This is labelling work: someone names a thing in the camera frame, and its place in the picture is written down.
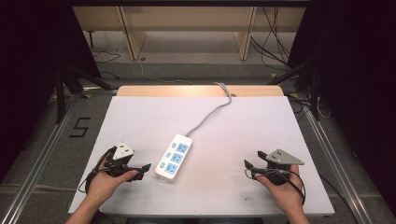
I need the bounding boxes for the black metal stand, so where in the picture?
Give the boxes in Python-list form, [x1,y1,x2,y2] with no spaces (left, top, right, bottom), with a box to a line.
[54,63,117,124]
[266,55,322,121]

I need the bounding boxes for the grey power strip cable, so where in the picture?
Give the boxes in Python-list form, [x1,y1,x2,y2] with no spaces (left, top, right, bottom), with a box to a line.
[184,81,237,138]

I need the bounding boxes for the light wooden desk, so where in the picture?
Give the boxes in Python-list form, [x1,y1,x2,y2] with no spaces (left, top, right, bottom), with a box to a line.
[71,6,308,62]

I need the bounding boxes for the aluminium floor rail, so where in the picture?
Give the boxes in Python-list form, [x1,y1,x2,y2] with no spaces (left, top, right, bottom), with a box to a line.
[0,92,82,224]
[302,107,375,224]

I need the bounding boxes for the thin black floor cable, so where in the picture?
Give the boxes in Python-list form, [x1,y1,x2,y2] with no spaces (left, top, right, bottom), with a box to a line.
[91,49,122,80]

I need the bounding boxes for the person's left hand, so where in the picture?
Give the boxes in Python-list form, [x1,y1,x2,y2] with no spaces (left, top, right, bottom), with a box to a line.
[85,152,139,207]

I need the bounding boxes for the dark curtain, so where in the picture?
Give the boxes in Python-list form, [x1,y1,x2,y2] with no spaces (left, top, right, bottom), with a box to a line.
[287,0,396,217]
[0,0,102,183]

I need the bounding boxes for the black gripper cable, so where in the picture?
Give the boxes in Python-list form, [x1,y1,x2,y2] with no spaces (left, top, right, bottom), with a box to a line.
[243,167,360,224]
[77,146,117,194]

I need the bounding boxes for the wooden table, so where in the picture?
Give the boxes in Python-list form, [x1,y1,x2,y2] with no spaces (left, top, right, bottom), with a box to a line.
[116,84,285,98]

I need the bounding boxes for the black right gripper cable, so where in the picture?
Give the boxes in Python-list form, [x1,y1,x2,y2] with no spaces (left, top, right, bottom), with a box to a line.
[243,167,360,224]

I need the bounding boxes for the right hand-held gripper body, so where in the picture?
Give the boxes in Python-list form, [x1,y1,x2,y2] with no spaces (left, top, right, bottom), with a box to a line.
[257,148,305,187]

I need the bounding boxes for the person's right hand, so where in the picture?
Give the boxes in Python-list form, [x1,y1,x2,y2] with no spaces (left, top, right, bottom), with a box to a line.
[254,164,304,217]

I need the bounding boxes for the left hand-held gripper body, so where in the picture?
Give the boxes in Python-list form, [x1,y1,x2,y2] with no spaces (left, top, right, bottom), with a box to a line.
[105,142,146,182]

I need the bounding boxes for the white table board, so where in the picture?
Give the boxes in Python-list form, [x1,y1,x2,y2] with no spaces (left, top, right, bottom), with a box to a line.
[67,95,336,217]

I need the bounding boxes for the white power strip blue sockets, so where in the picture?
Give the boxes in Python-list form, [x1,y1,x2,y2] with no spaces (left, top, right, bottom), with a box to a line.
[154,133,193,183]

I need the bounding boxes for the white floor cable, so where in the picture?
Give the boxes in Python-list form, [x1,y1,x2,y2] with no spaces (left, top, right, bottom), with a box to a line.
[135,58,195,86]

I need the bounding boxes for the bundle of black floor cables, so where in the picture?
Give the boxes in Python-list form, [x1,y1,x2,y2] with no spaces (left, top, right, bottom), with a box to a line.
[249,6,294,72]

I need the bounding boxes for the tangled floor cables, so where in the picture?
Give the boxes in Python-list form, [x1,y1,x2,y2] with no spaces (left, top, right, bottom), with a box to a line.
[285,94,332,121]

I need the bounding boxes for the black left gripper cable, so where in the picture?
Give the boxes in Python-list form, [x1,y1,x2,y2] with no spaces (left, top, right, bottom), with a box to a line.
[77,146,117,194]

